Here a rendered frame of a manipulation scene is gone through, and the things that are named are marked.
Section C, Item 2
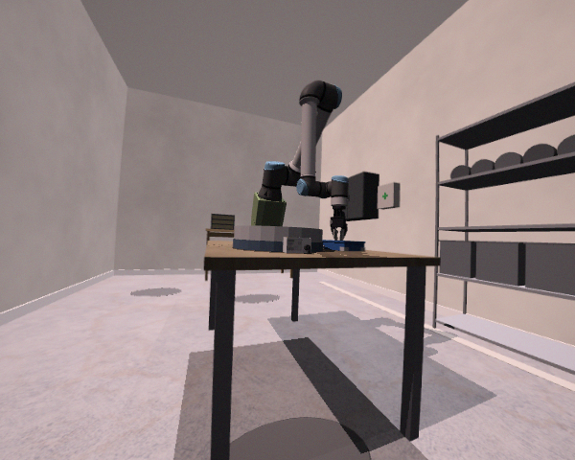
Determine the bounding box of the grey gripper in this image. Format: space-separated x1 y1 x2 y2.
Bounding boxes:
330 206 348 241

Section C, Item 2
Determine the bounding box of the blue crate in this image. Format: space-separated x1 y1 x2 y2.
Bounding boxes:
322 240 366 251

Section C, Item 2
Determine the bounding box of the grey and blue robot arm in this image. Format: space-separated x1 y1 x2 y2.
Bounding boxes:
258 80 349 206

